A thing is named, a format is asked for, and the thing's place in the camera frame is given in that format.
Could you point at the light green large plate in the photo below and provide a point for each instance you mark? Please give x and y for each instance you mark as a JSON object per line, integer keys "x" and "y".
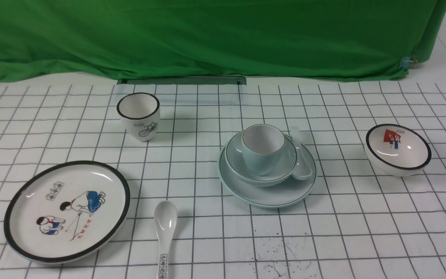
{"x": 287, "y": 192}

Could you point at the white bowl with flag drawing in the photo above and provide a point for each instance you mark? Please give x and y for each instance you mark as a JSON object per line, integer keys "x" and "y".
{"x": 396, "y": 150}

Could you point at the green backdrop cloth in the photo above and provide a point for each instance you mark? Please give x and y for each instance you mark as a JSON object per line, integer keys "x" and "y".
{"x": 339, "y": 40}

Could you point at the light green ceramic spoon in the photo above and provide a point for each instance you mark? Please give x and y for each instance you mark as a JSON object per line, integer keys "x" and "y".
{"x": 302, "y": 171}

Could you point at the light green shallow bowl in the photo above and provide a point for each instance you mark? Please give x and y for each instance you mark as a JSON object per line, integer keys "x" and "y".
{"x": 280, "y": 172}

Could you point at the white cup with bicycle drawing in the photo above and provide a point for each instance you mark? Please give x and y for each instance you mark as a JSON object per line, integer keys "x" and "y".
{"x": 140, "y": 114}

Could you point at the white plate with children drawing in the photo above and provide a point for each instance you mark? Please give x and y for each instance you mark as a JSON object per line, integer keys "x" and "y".
{"x": 67, "y": 212}

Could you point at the light green small cup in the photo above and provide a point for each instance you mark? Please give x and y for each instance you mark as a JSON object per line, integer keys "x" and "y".
{"x": 262, "y": 147}

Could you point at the white grid tablecloth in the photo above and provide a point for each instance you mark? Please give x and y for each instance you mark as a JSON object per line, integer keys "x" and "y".
{"x": 357, "y": 223}

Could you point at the white spoon with characters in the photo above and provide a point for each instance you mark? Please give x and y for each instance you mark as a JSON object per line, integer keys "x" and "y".
{"x": 165, "y": 220}

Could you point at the blue binder clip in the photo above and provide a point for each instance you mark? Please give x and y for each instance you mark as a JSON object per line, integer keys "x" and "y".
{"x": 407, "y": 63}

